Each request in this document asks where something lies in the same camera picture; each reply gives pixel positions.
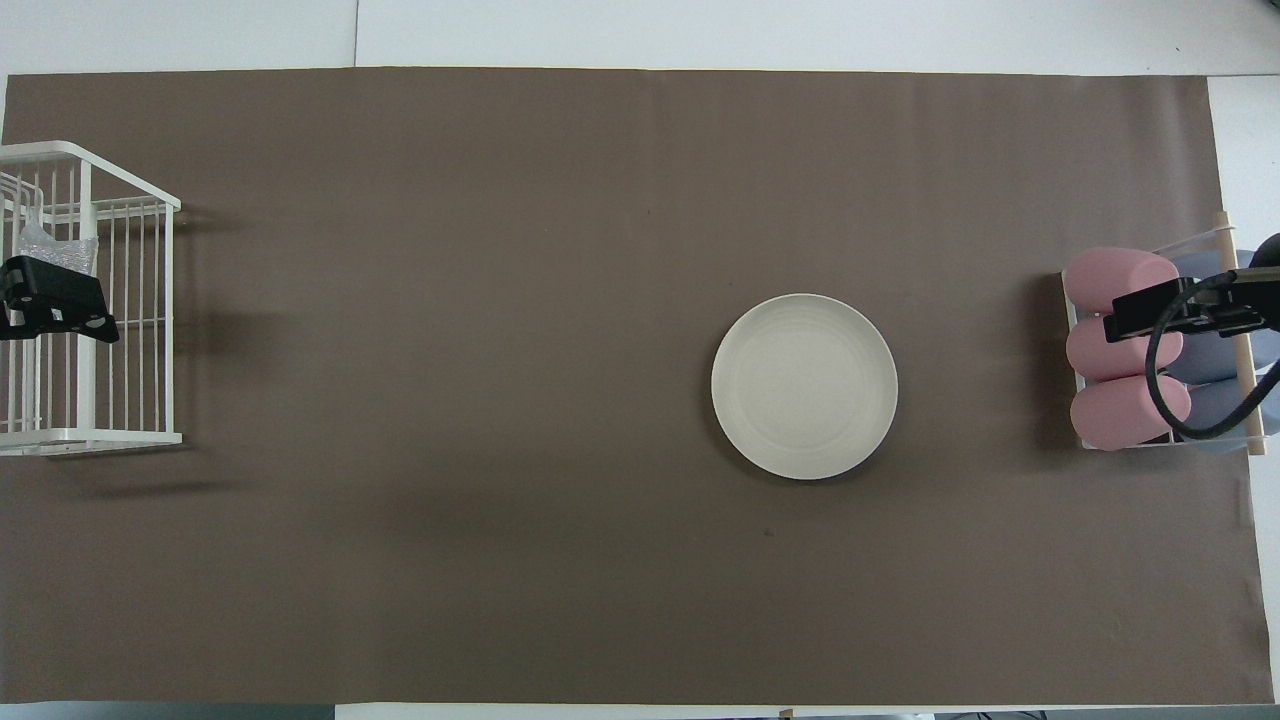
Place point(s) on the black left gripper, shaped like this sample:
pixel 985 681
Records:
pixel 50 285

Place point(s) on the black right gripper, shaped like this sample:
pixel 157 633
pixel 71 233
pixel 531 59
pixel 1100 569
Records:
pixel 1245 300

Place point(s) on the cream round plate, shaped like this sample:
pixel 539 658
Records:
pixel 804 386

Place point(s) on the pink plastic cup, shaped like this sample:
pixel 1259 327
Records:
pixel 1120 412
pixel 1100 355
pixel 1100 275

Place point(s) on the cup rack with wooden rod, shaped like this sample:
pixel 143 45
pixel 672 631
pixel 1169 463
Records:
pixel 1248 390

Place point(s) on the brown table mat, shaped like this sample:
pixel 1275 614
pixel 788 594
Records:
pixel 500 300

